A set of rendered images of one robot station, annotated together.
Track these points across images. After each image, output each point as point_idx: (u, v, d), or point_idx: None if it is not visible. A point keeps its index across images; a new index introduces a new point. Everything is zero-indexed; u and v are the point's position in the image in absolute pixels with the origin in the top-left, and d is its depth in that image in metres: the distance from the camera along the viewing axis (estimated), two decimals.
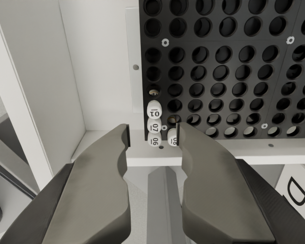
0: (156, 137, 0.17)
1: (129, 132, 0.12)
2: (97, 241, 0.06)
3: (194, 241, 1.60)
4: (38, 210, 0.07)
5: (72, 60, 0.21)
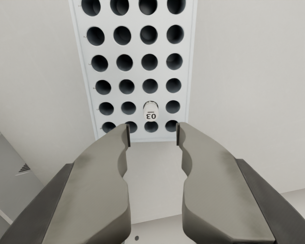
0: None
1: (129, 132, 0.12)
2: (97, 241, 0.06)
3: None
4: (38, 210, 0.07)
5: None
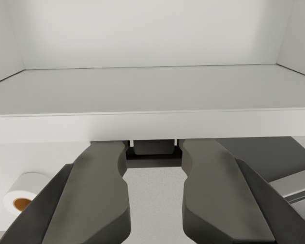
0: None
1: None
2: (97, 241, 0.06)
3: None
4: (38, 210, 0.07)
5: (177, 64, 0.18)
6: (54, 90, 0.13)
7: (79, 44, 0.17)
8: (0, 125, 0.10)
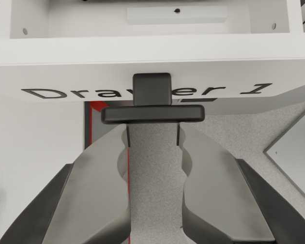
0: None
1: (129, 132, 0.12)
2: (97, 241, 0.06)
3: None
4: (38, 210, 0.07)
5: None
6: None
7: None
8: (24, 46, 0.12)
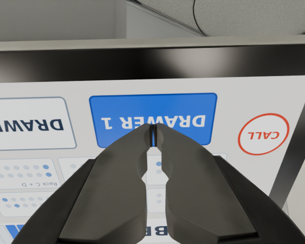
0: None
1: (151, 132, 0.12)
2: (112, 239, 0.06)
3: None
4: (60, 202, 0.07)
5: None
6: None
7: None
8: None
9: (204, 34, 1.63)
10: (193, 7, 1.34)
